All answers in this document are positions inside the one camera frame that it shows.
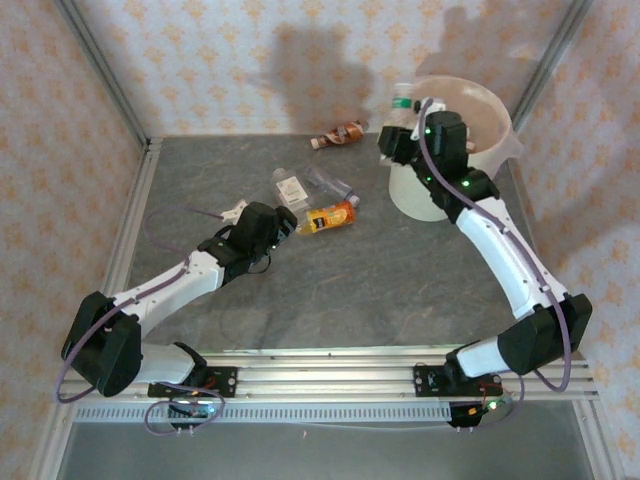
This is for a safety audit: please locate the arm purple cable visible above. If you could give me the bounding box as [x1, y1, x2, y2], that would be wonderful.
[417, 97, 574, 434]
[55, 205, 227, 437]

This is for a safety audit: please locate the white ribbed plastic bin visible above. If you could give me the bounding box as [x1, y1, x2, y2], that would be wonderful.
[387, 74, 525, 222]

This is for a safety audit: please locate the aluminium mounting rail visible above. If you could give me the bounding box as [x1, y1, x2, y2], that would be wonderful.
[54, 348, 600, 401]

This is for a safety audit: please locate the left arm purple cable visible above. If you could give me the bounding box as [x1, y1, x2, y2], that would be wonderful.
[55, 205, 227, 437]

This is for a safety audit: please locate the controller board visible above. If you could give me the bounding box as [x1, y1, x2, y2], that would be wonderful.
[167, 399, 216, 426]
[448, 397, 514, 430]

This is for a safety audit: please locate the aluminium table side rail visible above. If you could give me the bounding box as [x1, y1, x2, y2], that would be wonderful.
[102, 138, 164, 301]

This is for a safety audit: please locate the aluminium frame post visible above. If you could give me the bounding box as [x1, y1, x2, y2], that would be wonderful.
[509, 0, 596, 131]
[53, 0, 151, 149]

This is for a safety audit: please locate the clear bottle green band cap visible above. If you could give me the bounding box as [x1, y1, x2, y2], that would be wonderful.
[389, 82, 426, 135]

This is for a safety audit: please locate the square clear bottle white label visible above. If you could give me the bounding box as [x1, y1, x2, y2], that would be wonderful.
[272, 168, 309, 209]

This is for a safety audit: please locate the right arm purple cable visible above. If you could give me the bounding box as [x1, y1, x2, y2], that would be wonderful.
[417, 97, 574, 434]

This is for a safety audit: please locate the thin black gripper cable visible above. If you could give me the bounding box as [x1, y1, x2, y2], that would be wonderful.
[247, 248, 274, 277]

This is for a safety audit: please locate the orange juice bottle yellow cap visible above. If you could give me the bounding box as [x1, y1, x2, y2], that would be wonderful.
[294, 201, 358, 236]

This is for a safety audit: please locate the left controller board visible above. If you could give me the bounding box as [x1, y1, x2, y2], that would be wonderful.
[167, 399, 216, 426]

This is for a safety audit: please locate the brown coffee bottle cream cap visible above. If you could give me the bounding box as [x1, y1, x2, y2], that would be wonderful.
[309, 118, 370, 150]

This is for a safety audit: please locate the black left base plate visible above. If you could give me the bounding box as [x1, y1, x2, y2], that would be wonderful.
[148, 366, 239, 400]

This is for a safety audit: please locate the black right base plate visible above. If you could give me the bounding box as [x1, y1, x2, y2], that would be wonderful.
[413, 364, 504, 400]

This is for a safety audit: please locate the right controller board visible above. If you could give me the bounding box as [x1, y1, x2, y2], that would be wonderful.
[448, 397, 514, 430]

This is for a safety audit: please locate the perforated grey cable duct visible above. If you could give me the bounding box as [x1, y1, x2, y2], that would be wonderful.
[74, 402, 501, 426]

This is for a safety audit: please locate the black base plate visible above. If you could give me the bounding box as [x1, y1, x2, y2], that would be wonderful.
[413, 364, 504, 400]
[148, 366, 239, 400]

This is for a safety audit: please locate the crushed clear bluish bottle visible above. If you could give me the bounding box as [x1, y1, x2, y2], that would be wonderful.
[305, 168, 362, 206]

